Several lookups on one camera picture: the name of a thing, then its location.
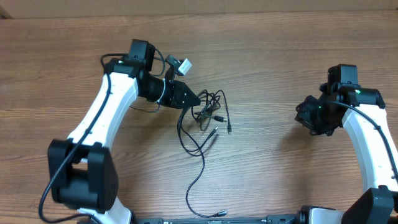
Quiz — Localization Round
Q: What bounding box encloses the black usb cable thin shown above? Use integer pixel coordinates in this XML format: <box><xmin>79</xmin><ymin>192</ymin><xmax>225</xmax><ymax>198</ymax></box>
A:
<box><xmin>177</xmin><ymin>108</ymin><xmax>228</xmax><ymax>218</ymax></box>

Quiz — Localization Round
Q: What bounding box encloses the black usb cable long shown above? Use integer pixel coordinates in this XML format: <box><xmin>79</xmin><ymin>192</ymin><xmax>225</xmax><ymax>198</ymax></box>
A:
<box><xmin>191</xmin><ymin>90</ymin><xmax>232</xmax><ymax>134</ymax></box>

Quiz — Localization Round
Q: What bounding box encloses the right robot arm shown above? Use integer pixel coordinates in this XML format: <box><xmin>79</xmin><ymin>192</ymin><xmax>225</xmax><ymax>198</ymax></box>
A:
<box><xmin>294</xmin><ymin>64</ymin><xmax>397</xmax><ymax>223</ymax></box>

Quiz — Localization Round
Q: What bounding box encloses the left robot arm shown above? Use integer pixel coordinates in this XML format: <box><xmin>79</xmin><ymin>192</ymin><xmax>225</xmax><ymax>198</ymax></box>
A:
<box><xmin>39</xmin><ymin>39</ymin><xmax>201</xmax><ymax>223</ymax></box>

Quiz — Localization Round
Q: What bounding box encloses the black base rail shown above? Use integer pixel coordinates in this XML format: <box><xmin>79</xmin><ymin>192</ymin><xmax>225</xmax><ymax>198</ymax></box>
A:
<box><xmin>77</xmin><ymin>213</ymin><xmax>354</xmax><ymax>224</ymax></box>

